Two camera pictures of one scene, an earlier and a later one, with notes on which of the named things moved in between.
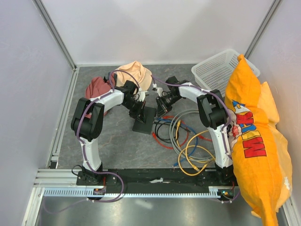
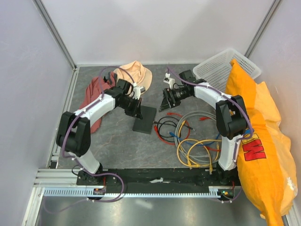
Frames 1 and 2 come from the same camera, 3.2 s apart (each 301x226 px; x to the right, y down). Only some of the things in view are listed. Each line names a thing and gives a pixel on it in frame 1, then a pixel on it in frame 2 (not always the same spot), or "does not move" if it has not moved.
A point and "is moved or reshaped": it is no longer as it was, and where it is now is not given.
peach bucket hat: x=142 y=75 does not move
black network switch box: x=150 y=113 does not move
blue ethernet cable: x=186 y=126 is moved or reshaped
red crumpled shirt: x=96 y=85 does not move
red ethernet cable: x=167 y=147 is moved or reshaped
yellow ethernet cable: x=186 y=149 is moved or reshaped
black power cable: x=163 y=141 is moved or reshaped
